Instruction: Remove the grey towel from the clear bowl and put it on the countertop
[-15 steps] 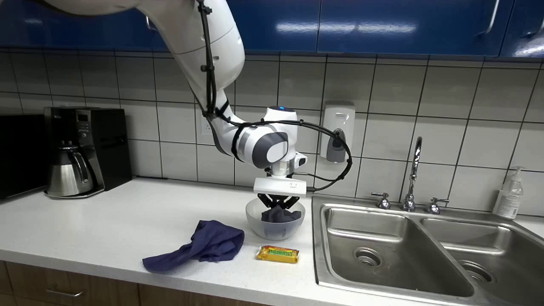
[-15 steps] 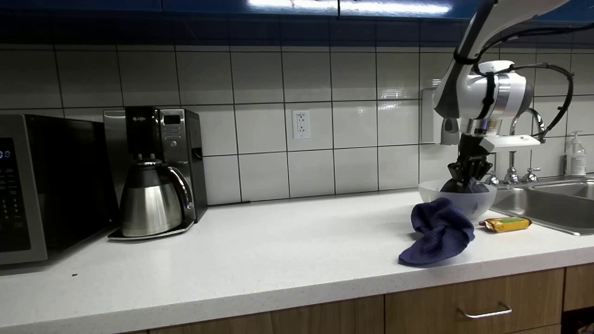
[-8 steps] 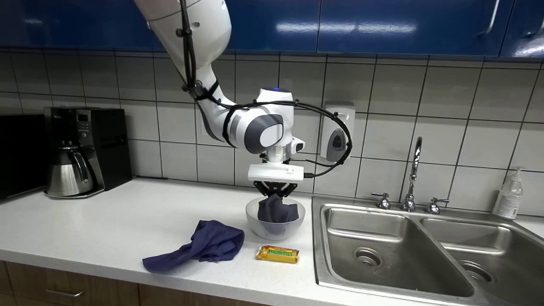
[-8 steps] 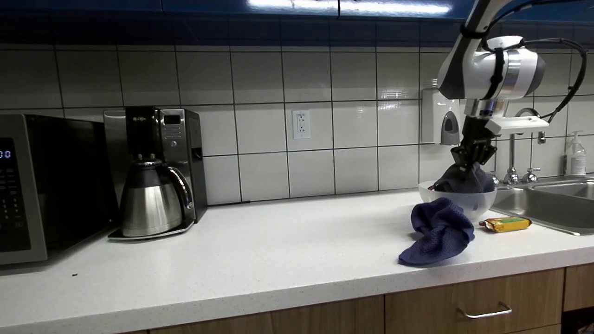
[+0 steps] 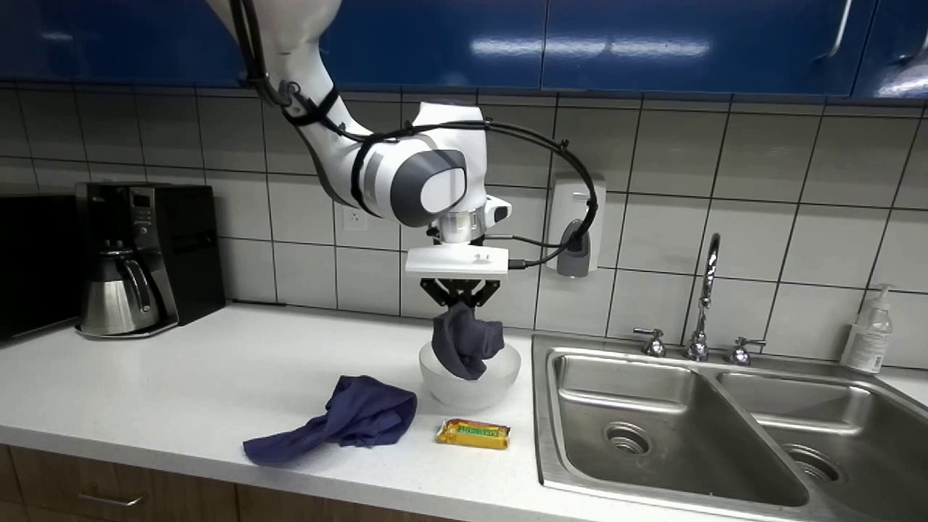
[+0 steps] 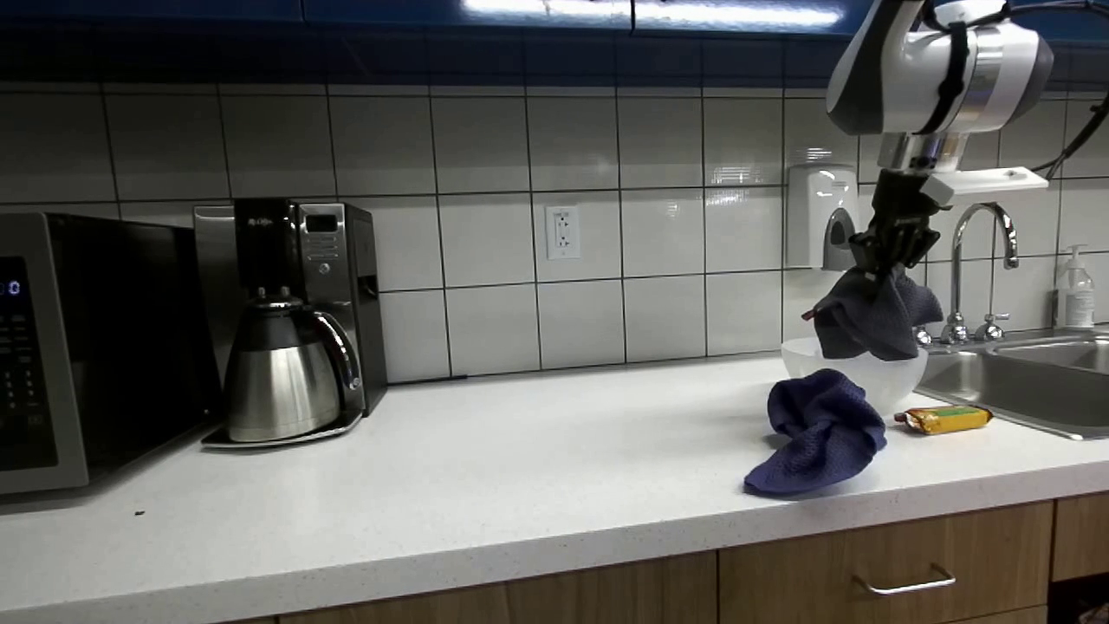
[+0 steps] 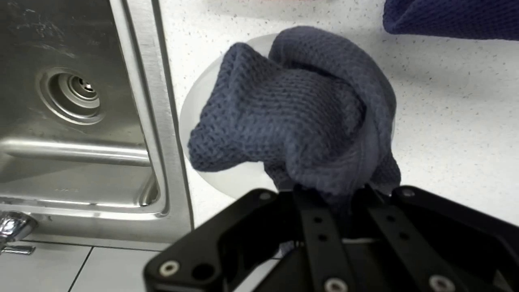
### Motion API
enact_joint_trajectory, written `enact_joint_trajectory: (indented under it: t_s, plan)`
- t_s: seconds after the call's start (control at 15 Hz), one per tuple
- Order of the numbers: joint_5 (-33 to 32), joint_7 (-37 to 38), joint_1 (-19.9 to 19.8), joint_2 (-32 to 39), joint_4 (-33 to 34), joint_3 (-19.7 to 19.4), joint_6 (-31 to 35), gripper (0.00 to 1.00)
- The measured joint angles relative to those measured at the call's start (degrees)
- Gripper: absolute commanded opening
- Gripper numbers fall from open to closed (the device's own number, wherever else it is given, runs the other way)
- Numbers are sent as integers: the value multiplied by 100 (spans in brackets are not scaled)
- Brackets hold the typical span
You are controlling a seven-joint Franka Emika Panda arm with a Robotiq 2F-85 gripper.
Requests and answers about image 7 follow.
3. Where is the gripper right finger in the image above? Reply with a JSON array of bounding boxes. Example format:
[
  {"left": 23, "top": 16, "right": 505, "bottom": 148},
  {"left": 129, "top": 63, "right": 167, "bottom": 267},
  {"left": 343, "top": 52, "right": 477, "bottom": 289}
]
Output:
[{"left": 352, "top": 185, "right": 519, "bottom": 292}]

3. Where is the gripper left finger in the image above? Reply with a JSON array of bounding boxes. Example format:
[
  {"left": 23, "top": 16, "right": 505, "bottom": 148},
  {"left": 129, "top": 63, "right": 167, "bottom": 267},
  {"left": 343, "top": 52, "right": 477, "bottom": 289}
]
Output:
[{"left": 143, "top": 185, "right": 357, "bottom": 292}]

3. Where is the grey waffle towel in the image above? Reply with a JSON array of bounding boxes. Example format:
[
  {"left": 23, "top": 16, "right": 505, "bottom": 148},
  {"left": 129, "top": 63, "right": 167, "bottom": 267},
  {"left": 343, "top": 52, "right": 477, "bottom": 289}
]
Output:
[{"left": 187, "top": 26, "right": 402, "bottom": 203}]

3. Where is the dark blue towel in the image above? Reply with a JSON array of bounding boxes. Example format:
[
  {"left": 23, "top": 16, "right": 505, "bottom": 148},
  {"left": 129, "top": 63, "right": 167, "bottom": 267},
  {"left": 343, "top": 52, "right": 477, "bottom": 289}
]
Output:
[{"left": 382, "top": 0, "right": 519, "bottom": 41}]

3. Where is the stainless steel sink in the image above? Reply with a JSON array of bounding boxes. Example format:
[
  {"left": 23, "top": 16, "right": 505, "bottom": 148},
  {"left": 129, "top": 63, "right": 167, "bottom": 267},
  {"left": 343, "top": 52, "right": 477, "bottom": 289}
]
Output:
[{"left": 0, "top": 0, "right": 194, "bottom": 244}]

